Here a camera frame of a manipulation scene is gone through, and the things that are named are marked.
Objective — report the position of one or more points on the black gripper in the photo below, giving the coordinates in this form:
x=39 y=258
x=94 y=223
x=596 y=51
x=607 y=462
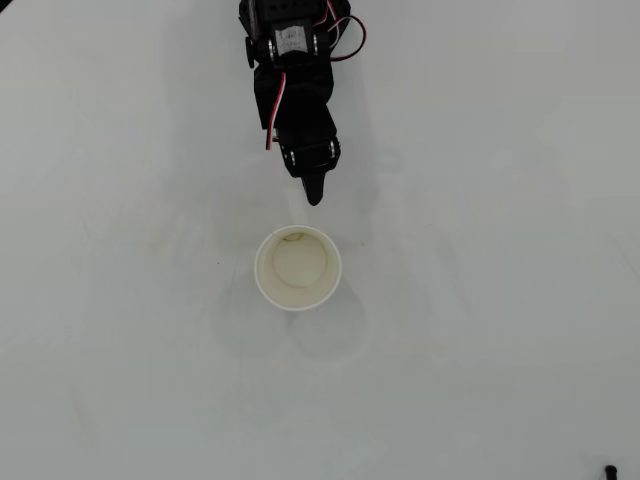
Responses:
x=311 y=159

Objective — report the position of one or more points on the tan paper cup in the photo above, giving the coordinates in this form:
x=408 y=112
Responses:
x=297 y=270

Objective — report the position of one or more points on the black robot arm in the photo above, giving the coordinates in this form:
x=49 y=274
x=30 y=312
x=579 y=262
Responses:
x=300 y=85

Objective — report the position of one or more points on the small black post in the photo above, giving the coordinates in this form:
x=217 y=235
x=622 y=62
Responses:
x=610 y=473

